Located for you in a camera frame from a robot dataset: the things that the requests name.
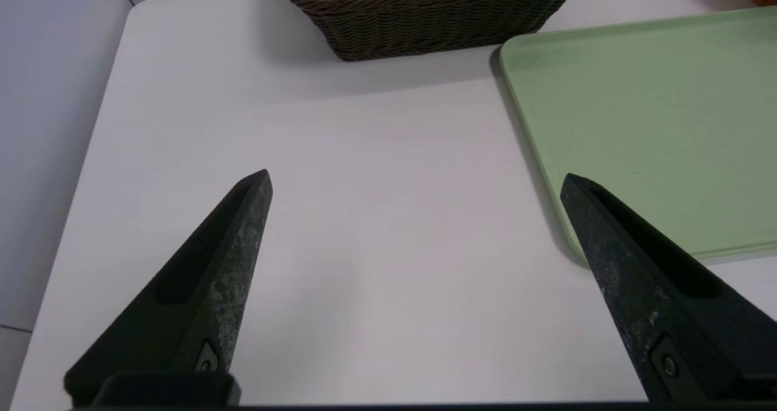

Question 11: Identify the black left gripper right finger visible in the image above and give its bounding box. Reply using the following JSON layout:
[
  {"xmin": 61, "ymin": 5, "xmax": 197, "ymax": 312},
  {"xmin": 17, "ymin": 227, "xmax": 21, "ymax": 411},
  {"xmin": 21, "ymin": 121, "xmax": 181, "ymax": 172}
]
[{"xmin": 560, "ymin": 173, "xmax": 777, "ymax": 403}]

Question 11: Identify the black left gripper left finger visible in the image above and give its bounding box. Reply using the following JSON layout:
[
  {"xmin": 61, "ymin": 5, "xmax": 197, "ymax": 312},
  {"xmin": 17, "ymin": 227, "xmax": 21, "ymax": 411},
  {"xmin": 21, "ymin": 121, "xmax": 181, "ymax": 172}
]
[{"xmin": 64, "ymin": 169, "xmax": 274, "ymax": 407}]

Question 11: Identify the dark brown wicker basket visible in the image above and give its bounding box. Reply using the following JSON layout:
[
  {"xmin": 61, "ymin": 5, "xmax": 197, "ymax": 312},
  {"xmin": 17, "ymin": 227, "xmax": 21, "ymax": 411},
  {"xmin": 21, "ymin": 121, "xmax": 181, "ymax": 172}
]
[{"xmin": 281, "ymin": 0, "xmax": 603, "ymax": 62}]

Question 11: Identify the green plastic tray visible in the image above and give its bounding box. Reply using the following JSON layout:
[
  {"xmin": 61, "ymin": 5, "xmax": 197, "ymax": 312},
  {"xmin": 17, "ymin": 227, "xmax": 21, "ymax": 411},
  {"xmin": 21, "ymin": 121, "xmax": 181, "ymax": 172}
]
[{"xmin": 499, "ymin": 7, "xmax": 777, "ymax": 265}]

